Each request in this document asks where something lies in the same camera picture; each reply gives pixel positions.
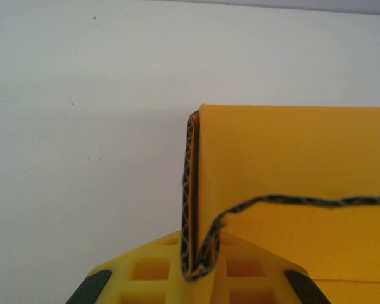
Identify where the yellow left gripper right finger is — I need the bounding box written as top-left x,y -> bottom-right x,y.
210,230 -> 332,304

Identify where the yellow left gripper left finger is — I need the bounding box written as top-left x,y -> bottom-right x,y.
68,230 -> 194,304

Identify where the yellow corrugated cardboard box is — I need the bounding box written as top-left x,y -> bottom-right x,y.
179,103 -> 380,304

